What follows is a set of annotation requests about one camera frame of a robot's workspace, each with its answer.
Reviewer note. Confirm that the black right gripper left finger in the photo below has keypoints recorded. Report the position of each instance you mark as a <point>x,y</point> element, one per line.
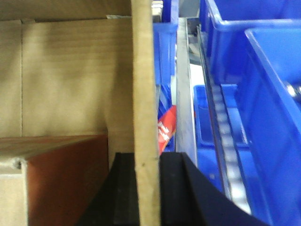
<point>116,203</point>

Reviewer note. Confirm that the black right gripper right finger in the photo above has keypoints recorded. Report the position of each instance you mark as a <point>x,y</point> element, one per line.
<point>187,198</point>

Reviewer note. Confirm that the large cardboard box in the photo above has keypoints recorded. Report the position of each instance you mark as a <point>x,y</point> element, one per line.
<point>83,68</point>

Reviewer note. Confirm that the blue bin lower middle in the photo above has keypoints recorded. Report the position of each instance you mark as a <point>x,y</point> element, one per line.
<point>207,160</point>

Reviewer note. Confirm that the reddish brown cardboard box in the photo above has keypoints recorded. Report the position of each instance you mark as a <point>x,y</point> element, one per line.
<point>50,181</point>

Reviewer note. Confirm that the red printed plastic bag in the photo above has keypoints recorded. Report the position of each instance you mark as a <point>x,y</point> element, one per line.
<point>166,130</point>

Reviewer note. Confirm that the blue bin upper right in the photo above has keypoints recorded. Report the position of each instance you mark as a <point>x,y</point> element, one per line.
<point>223,24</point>

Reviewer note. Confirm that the blue bin behind box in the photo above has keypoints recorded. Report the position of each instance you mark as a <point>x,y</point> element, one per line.
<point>165,25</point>

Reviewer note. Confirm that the blue bin near right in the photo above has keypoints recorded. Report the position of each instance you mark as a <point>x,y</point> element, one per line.
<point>272,118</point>

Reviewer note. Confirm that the perforated steel shelf rail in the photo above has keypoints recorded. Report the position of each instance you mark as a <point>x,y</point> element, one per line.
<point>228,159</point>

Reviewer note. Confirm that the steel shelf upright post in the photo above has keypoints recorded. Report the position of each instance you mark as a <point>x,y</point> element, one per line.
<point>185,123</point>

